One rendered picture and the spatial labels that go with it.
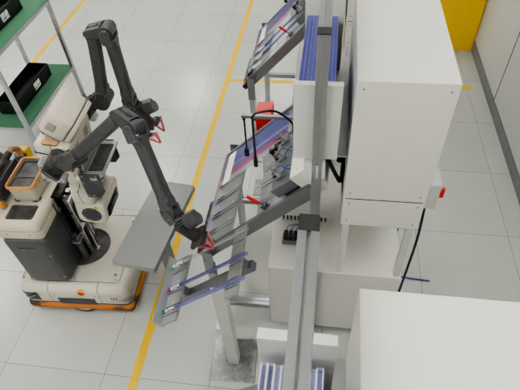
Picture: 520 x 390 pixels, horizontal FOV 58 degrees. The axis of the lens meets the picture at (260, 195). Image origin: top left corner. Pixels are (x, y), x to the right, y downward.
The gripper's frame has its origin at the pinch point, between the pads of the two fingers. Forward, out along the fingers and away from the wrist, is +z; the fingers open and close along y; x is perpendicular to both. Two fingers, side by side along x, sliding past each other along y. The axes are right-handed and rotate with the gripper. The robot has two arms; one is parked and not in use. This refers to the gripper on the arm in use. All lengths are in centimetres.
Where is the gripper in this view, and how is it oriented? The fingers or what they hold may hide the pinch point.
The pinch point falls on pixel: (212, 246)
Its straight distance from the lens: 207.5
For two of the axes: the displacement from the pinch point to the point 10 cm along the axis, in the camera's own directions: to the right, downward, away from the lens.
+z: 6.8, 5.2, 5.1
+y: 0.8, -7.5, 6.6
